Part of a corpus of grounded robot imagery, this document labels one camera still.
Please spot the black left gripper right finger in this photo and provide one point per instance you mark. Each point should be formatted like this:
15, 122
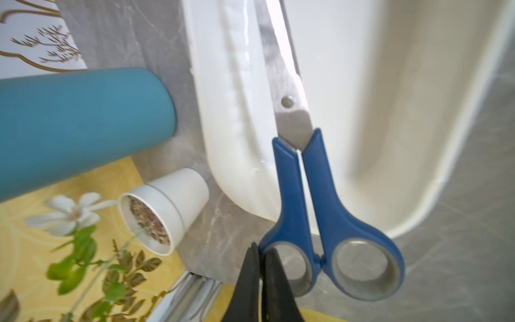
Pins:
278, 302

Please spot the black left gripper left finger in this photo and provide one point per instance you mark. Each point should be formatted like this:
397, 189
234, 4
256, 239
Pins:
244, 302

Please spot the blue grey handled scissors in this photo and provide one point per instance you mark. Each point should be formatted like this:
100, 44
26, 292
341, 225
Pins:
313, 219

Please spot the white plastic storage box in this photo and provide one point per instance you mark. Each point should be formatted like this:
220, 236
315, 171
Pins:
393, 85

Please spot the white artificial tulip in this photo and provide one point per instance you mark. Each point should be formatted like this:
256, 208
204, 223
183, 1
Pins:
77, 221

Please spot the teal cylindrical vase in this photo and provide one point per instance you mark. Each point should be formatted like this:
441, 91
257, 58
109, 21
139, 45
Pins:
54, 127

